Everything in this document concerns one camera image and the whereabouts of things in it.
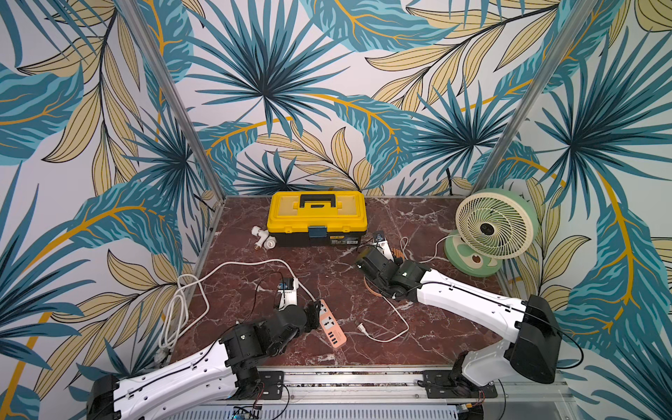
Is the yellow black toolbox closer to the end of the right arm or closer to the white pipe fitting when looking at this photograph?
the white pipe fitting

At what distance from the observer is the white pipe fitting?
1.02 metres

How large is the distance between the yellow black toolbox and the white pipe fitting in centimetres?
4

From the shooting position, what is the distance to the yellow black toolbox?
921mm
